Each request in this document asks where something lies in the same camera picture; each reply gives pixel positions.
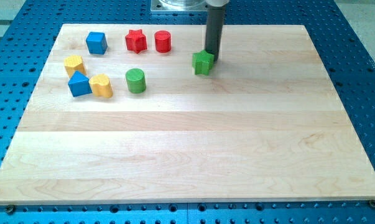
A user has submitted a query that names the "yellow hexagon block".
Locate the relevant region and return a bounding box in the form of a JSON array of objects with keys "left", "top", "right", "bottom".
[{"left": 63, "top": 55, "right": 86, "bottom": 78}]

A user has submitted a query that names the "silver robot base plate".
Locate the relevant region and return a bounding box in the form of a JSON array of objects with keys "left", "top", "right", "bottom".
[{"left": 150, "top": 0, "right": 207, "bottom": 12}]

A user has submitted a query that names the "light wooden board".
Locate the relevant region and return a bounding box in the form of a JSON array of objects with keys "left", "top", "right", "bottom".
[{"left": 0, "top": 24, "right": 375, "bottom": 205}]

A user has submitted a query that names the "yellow heart block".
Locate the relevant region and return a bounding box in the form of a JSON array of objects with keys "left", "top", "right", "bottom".
[{"left": 88, "top": 73, "right": 113, "bottom": 98}]

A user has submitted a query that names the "red cylinder block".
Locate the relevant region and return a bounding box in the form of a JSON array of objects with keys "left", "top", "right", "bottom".
[{"left": 154, "top": 30, "right": 172, "bottom": 53}]

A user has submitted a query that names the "left corner board screw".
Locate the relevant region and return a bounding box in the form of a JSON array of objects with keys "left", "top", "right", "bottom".
[{"left": 4, "top": 205, "right": 16, "bottom": 215}]

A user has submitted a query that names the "red star block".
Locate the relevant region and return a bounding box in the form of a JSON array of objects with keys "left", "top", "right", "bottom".
[{"left": 125, "top": 29, "right": 147, "bottom": 54}]

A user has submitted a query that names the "green cylinder block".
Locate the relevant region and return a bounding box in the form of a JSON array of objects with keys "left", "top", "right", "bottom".
[{"left": 126, "top": 68, "right": 146, "bottom": 93}]

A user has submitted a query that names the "blue triangle block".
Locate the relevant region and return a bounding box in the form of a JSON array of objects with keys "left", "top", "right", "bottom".
[{"left": 68, "top": 71, "right": 92, "bottom": 97}]

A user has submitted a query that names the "green star block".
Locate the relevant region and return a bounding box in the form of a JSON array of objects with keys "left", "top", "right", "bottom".
[{"left": 192, "top": 50, "right": 215, "bottom": 75}]

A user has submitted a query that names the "blue cube block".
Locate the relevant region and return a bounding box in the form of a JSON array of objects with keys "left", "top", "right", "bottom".
[{"left": 86, "top": 32, "right": 108, "bottom": 55}]

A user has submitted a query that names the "corner board screw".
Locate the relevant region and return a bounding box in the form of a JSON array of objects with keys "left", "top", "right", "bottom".
[
  {"left": 368, "top": 200, "right": 375, "bottom": 208},
  {"left": 4, "top": 205, "right": 16, "bottom": 215}
]

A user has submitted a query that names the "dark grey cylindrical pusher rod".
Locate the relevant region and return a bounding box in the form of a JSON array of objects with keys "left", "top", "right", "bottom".
[{"left": 205, "top": 4, "right": 226, "bottom": 62}]

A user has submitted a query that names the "right corner board screw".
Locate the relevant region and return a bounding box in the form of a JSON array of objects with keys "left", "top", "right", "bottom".
[{"left": 368, "top": 200, "right": 375, "bottom": 208}]

